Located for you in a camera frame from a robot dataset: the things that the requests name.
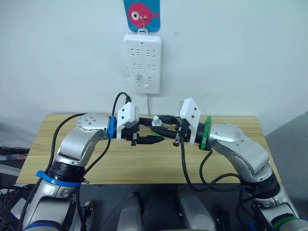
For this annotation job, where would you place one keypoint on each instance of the metal wall hook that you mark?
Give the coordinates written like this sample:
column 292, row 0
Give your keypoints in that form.
column 143, row 24

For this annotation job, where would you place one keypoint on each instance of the green repellent liquid bottle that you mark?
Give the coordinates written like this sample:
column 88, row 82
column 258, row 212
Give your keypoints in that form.
column 164, row 126

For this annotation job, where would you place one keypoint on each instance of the white wall power strip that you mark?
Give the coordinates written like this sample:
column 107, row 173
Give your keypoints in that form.
column 143, row 65

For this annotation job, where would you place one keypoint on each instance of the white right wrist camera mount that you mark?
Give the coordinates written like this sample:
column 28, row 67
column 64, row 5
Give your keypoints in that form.
column 190, row 110

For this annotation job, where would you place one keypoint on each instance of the blue fish hook plate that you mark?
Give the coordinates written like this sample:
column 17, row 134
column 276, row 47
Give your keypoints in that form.
column 142, row 12

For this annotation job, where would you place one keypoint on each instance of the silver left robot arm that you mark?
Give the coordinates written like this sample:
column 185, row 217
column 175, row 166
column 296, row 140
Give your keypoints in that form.
column 72, row 144

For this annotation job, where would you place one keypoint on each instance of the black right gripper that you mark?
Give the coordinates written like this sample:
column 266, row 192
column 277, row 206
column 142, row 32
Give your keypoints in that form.
column 183, row 131

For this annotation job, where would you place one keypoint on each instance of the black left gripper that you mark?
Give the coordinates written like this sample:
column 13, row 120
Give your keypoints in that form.
column 133, row 133

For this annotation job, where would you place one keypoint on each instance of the silver flat device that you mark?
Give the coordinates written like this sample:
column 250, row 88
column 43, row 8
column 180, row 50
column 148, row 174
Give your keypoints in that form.
column 18, row 207

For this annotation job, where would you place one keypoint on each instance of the white mosquito repellent heater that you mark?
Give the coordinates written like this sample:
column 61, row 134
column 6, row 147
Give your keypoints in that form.
column 156, row 121

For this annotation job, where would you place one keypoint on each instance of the grey rounded shape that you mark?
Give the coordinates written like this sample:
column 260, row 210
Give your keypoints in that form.
column 131, row 214
column 195, row 211

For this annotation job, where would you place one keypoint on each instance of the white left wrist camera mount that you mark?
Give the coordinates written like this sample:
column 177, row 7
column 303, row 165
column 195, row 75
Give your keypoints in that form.
column 127, row 113

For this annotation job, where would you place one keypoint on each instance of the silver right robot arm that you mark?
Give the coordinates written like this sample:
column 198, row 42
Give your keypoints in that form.
column 240, row 149

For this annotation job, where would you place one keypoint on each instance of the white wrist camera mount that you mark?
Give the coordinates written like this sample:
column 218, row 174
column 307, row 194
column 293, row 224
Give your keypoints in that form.
column 127, row 113
column 190, row 110

